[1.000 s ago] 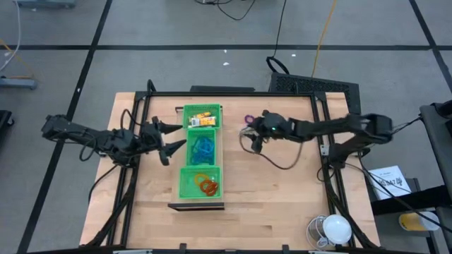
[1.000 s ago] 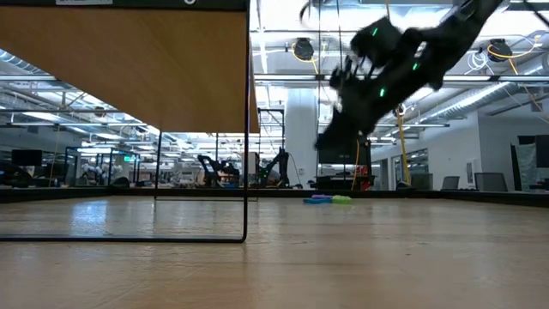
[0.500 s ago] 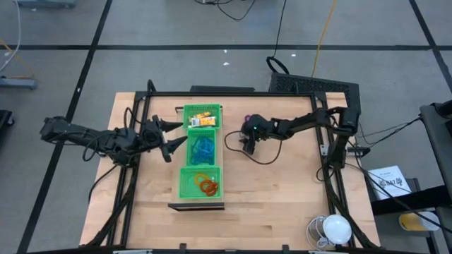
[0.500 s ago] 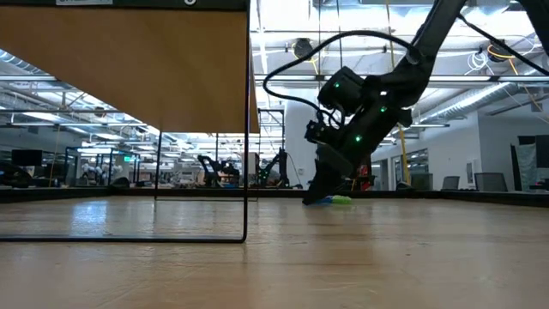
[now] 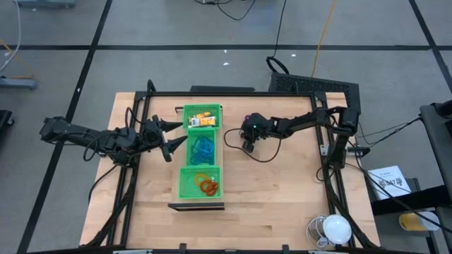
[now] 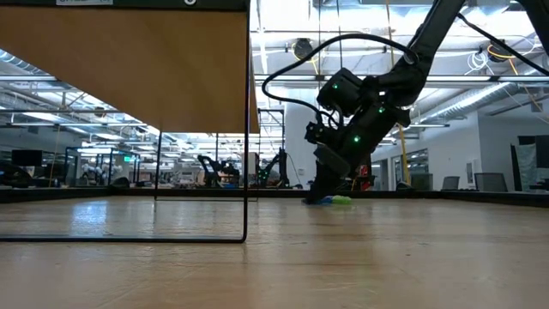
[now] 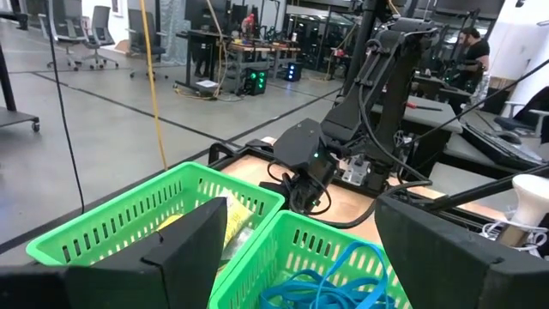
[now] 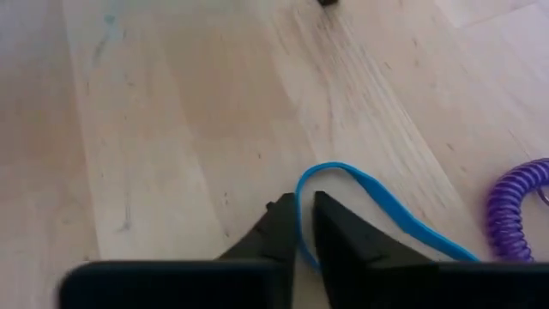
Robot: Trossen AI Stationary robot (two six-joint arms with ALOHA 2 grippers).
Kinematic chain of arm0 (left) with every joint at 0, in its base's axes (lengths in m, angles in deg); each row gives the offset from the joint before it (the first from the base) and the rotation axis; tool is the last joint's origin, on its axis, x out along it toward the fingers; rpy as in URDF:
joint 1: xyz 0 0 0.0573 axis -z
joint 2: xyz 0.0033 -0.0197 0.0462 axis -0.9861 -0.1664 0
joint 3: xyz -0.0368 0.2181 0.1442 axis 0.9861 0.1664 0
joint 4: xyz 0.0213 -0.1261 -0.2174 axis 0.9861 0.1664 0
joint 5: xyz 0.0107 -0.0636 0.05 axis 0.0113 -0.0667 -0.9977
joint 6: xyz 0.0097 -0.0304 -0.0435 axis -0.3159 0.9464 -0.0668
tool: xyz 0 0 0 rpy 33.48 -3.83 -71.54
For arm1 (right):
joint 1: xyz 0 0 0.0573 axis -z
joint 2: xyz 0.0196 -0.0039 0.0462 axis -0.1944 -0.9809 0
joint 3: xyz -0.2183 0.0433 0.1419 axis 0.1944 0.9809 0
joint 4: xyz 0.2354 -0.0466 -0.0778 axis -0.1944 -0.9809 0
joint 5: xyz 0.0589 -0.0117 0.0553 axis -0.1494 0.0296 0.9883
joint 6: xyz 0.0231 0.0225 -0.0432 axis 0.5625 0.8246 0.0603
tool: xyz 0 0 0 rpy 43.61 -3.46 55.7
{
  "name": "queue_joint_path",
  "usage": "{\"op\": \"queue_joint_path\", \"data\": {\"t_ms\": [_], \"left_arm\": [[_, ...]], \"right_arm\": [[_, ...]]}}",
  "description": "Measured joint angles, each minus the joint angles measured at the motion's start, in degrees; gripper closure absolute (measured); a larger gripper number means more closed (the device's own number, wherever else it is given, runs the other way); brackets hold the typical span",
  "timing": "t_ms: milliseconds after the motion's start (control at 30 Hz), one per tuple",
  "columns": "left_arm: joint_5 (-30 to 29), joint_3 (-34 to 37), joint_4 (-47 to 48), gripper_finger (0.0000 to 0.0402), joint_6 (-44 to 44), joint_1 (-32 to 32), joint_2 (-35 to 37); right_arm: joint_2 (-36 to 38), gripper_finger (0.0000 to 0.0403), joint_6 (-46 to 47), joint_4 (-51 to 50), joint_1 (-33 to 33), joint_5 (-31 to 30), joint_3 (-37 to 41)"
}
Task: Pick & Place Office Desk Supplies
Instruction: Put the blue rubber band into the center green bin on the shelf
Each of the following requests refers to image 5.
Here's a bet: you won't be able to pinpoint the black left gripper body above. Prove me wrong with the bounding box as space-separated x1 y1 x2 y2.
140 114 174 164

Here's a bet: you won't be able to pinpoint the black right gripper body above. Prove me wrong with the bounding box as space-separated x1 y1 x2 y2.
239 112 275 154

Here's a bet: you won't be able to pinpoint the grey silicone wristband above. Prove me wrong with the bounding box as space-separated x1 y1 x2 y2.
191 136 208 151

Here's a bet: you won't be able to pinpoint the teal silicone wristband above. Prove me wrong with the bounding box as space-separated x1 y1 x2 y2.
196 147 213 162

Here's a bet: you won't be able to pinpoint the yellow orange packets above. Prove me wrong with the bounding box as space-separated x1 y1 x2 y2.
190 116 218 128

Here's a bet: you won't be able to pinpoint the grey desk foot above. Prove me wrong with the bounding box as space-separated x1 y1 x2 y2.
0 77 38 91
13 0 77 9

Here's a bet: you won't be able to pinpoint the green slotted plastic basket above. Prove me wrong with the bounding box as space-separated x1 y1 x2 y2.
182 103 223 131
184 128 216 168
178 166 223 200

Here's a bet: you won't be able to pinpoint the green three-compartment tray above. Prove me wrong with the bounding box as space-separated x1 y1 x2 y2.
167 103 226 212

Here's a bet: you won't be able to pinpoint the black computer case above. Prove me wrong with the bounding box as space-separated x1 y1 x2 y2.
268 72 362 121

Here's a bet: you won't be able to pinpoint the white dome lamp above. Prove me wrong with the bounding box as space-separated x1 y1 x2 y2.
322 214 353 246

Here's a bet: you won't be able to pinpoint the white printed paper sheet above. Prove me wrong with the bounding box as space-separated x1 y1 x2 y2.
367 164 412 201

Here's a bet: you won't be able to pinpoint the black equipment piece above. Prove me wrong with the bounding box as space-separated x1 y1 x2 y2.
0 109 15 137

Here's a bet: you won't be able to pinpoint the black side cart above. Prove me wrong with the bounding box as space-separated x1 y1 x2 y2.
370 100 452 254

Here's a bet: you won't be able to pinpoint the yellow plastic bottle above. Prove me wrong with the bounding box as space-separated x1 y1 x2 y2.
398 210 441 232

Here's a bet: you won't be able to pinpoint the black looped floor cable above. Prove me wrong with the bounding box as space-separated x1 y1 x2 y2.
265 0 291 75

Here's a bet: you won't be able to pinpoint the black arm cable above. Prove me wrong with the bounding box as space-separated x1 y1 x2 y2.
88 164 119 205

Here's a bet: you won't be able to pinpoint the yellow cable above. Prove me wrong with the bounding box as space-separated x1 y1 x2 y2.
310 0 339 78

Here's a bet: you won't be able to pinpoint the white coiled lamp cable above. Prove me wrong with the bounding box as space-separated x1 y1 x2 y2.
306 214 330 250

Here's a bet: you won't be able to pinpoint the white floor cable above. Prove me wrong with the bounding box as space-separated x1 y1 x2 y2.
0 0 22 73

